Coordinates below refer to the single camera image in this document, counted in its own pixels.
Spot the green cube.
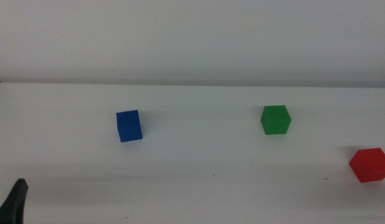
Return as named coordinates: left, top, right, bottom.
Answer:
left=260, top=105, right=292, bottom=136

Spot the blue cube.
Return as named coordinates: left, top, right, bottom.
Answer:
left=116, top=109, right=143, bottom=143

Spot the red cube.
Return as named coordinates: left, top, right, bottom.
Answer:
left=348, top=147, right=385, bottom=184

